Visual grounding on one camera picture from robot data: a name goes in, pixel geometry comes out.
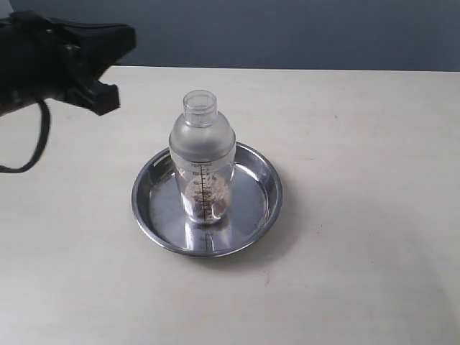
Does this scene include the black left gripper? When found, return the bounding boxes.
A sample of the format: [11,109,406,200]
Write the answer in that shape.
[1,11,137,116]

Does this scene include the clear plastic shaker bottle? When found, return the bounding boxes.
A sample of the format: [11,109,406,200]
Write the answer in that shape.
[169,90,236,224]

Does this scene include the round stainless steel dish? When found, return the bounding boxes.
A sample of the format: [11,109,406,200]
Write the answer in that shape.
[132,142,282,258]

